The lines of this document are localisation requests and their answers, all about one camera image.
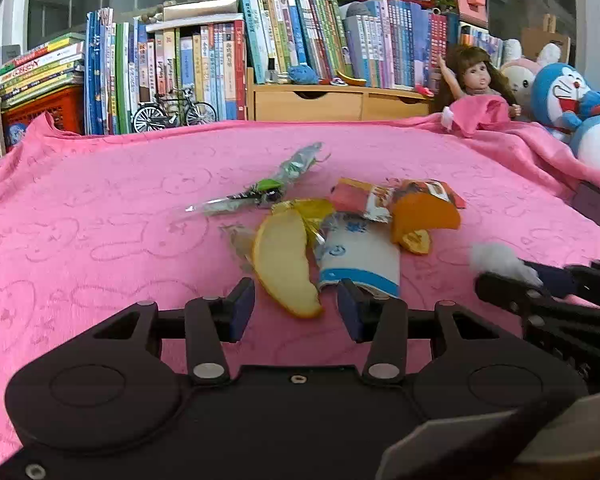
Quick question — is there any white cotton ball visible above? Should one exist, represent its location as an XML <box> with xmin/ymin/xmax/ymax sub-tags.
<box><xmin>469</xmin><ymin>242</ymin><xmax>542</xmax><ymax>287</ymax></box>

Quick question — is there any white pink rabbit plush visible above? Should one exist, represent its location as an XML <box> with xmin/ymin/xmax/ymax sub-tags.
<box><xmin>500</xmin><ymin>39</ymin><xmax>561</xmax><ymax>124</ymax></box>

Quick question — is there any brown haired doll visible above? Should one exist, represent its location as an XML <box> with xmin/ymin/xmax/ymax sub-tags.
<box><xmin>432</xmin><ymin>45</ymin><xmax>524</xmax><ymax>122</ymax></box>

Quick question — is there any wooden drawer organizer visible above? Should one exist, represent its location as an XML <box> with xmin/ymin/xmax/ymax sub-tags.
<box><xmin>245</xmin><ymin>67</ymin><xmax>434</xmax><ymax>122</ymax></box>

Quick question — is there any large pale citrus peel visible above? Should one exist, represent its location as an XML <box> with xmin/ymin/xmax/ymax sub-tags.
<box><xmin>251</xmin><ymin>206</ymin><xmax>325</xmax><ymax>319</ymax></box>

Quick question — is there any red plastic crate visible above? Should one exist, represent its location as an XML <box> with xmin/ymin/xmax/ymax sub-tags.
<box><xmin>1</xmin><ymin>85</ymin><xmax>86</xmax><ymax>154</ymax></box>

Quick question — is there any yellow curved toy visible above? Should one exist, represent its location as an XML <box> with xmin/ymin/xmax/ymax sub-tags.
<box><xmin>334</xmin><ymin>69</ymin><xmax>369</xmax><ymax>87</ymax></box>

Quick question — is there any flat stack of picture books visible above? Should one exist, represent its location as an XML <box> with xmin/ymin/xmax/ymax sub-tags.
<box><xmin>0</xmin><ymin>32</ymin><xmax>87</xmax><ymax>109</ymax></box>

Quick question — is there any red snack wrapper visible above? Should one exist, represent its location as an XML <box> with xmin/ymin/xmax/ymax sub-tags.
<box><xmin>329</xmin><ymin>177</ymin><xmax>467</xmax><ymax>224</ymax></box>

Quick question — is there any dark purple square pad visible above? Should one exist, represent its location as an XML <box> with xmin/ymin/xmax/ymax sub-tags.
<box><xmin>571</xmin><ymin>181</ymin><xmax>600</xmax><ymax>227</ymax></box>

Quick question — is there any row of upright colourful books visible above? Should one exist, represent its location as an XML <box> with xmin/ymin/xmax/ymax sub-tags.
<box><xmin>85</xmin><ymin>0</ymin><xmax>506</xmax><ymax>136</ymax></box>

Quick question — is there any yellow green foil wrapper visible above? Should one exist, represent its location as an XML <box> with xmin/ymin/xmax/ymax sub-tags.
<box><xmin>271</xmin><ymin>198</ymin><xmax>337</xmax><ymax>234</ymax></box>

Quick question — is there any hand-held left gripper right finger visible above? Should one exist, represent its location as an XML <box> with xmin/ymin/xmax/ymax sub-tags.
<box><xmin>336</xmin><ymin>277</ymin><xmax>523</xmax><ymax>386</ymax></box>

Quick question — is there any black model bicycle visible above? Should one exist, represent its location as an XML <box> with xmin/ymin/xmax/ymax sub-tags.
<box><xmin>131</xmin><ymin>85</ymin><xmax>219</xmax><ymax>134</ymax></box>

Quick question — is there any clear green printed wrapper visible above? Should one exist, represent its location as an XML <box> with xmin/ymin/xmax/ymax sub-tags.
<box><xmin>184</xmin><ymin>142</ymin><xmax>332</xmax><ymax>217</ymax></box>

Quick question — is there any blue knitted toy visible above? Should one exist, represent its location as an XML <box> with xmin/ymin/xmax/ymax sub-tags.
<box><xmin>286</xmin><ymin>64</ymin><xmax>321</xmax><ymax>85</ymax></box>

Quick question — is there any blue cat plush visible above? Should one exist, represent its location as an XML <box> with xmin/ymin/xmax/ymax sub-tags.
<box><xmin>530</xmin><ymin>62</ymin><xmax>594</xmax><ymax>142</ymax></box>

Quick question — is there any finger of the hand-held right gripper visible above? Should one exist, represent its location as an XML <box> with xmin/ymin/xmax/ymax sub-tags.
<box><xmin>475</xmin><ymin>272</ymin><xmax>600</xmax><ymax>329</ymax></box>
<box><xmin>522</xmin><ymin>261</ymin><xmax>600</xmax><ymax>309</ymax></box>

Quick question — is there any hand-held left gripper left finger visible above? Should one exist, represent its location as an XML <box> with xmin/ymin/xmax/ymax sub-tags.
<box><xmin>87</xmin><ymin>276</ymin><xmax>257</xmax><ymax>386</ymax></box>

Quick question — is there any small orange peel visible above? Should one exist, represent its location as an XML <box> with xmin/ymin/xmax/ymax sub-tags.
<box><xmin>390</xmin><ymin>192</ymin><xmax>462</xmax><ymax>256</ymax></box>

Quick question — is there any pink rabbit print towel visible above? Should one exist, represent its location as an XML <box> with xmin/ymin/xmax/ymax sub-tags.
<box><xmin>0</xmin><ymin>95</ymin><xmax>600</xmax><ymax>467</ymax></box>

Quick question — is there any small clear plastic scrap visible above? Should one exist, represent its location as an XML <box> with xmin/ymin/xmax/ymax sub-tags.
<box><xmin>219</xmin><ymin>222</ymin><xmax>261</xmax><ymax>272</ymax></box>

